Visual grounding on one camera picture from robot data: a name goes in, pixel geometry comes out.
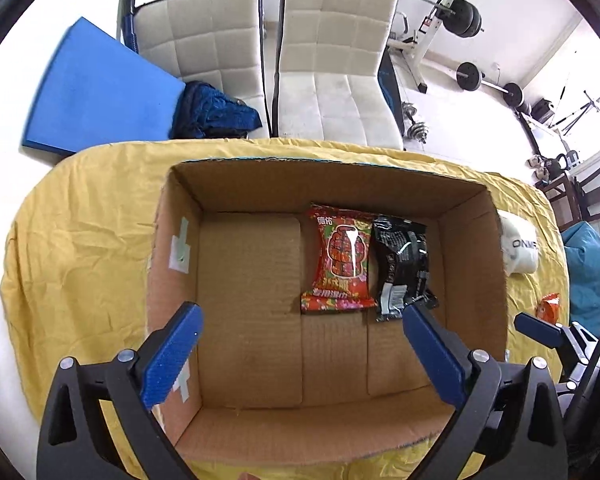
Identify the black snack packet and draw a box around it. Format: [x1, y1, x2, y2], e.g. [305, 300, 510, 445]
[372, 215, 440, 323]

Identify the blue foam mat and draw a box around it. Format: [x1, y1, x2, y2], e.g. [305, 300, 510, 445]
[22, 16, 187, 157]

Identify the black tripod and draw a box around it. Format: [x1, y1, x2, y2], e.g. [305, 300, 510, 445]
[550, 82, 600, 137]

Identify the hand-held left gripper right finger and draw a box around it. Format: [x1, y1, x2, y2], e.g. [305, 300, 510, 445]
[402, 302, 568, 480]

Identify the dark blue crumpled cloth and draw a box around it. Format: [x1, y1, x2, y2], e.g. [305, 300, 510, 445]
[169, 80, 263, 140]

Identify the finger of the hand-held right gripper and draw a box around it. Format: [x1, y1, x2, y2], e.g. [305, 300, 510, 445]
[513, 312, 597, 362]

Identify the white rolled packet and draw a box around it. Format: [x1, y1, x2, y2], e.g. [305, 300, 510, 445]
[497, 211, 541, 276]

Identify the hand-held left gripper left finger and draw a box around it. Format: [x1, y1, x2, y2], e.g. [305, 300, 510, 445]
[36, 301, 204, 480]

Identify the metal dumbbell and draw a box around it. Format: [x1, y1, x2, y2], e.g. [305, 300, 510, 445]
[402, 102, 431, 144]

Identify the dark wooden chair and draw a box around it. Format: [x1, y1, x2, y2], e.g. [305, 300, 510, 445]
[540, 160, 600, 237]

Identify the white padded chair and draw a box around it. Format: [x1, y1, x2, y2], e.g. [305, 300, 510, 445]
[271, 0, 406, 151]
[130, 0, 271, 141]

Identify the teal bean bag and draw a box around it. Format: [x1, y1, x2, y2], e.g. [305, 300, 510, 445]
[561, 221, 600, 325]

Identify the cardboard box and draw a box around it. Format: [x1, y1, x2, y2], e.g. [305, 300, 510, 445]
[145, 157, 510, 463]

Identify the red snack packet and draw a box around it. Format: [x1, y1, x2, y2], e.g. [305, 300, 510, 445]
[300, 203, 378, 314]

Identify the black barbell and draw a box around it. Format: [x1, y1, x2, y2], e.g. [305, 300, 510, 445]
[455, 61, 527, 109]

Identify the yellow tablecloth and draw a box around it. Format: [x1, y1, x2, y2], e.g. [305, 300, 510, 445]
[0, 137, 573, 480]

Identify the small orange snack packet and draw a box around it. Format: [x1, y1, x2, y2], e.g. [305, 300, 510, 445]
[536, 292, 562, 324]

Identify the white weight bench rack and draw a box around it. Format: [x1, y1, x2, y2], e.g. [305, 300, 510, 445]
[387, 0, 484, 95]

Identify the black and blue panel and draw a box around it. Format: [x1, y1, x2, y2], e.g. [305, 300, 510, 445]
[377, 52, 407, 151]

